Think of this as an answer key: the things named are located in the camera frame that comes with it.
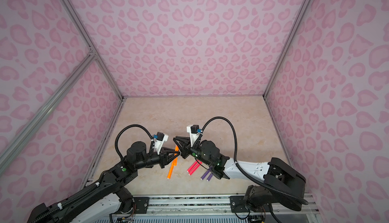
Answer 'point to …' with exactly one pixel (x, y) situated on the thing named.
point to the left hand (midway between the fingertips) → (178, 149)
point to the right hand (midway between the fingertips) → (174, 141)
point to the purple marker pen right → (209, 177)
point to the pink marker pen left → (192, 165)
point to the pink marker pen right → (195, 167)
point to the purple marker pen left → (205, 174)
